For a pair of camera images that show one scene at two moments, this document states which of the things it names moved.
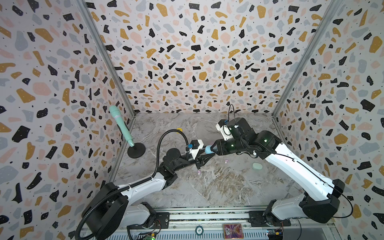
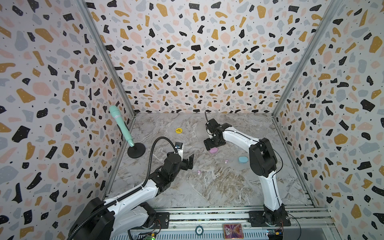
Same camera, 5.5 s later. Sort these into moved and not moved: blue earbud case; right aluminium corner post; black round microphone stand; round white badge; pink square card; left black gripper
Moved: blue earbud case; left black gripper
Not moved: black round microphone stand; round white badge; right aluminium corner post; pink square card
